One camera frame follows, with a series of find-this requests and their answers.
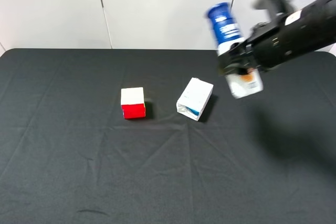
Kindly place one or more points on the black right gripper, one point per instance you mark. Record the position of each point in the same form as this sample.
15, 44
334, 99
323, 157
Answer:
280, 40

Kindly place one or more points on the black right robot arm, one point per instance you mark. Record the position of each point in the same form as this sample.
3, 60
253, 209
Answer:
324, 23

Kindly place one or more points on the white blue carton box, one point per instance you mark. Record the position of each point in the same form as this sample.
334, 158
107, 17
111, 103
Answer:
194, 98

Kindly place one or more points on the blue white bottle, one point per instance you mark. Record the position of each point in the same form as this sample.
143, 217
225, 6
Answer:
227, 34

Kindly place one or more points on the red white box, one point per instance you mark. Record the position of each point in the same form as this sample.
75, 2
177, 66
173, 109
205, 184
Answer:
132, 103

